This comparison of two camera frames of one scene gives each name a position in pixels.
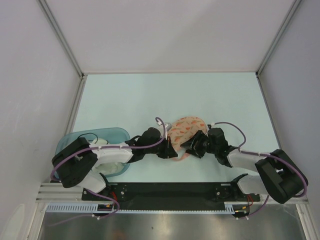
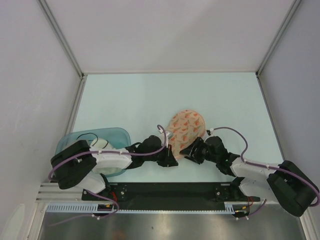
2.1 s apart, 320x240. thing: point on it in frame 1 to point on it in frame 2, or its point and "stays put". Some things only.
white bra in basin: (107, 168) stays put
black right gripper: (196, 150) to (189, 151)
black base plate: (169, 195) stays put
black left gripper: (168, 151) to (169, 160)
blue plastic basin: (111, 135) stays put
